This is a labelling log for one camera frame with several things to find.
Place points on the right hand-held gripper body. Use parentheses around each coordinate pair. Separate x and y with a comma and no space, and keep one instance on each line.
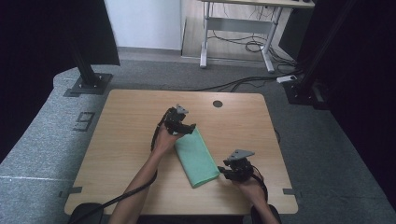
(240,166)

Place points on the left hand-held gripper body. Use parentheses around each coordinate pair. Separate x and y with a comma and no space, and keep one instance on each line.
(175,118)

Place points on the green cloth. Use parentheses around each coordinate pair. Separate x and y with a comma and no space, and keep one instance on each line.
(196,160)

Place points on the person's left hand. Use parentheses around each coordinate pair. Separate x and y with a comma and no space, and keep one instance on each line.
(165,140)

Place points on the person's right hand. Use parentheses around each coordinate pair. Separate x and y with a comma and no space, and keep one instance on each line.
(250,189)

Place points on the round dark table grommet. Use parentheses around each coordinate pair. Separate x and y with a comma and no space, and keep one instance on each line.
(217,104)

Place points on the black metal stand with base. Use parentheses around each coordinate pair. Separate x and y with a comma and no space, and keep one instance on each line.
(87,71)

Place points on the white power strip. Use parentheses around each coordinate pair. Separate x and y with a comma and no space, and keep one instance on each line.
(287,78)

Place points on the black seat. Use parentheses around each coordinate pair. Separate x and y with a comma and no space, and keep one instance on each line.
(85,213)

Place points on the black curtain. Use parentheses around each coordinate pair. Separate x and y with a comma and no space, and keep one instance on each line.
(46,46)
(358,77)

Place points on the white metal desk frame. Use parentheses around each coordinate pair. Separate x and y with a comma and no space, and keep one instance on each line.
(239,28)

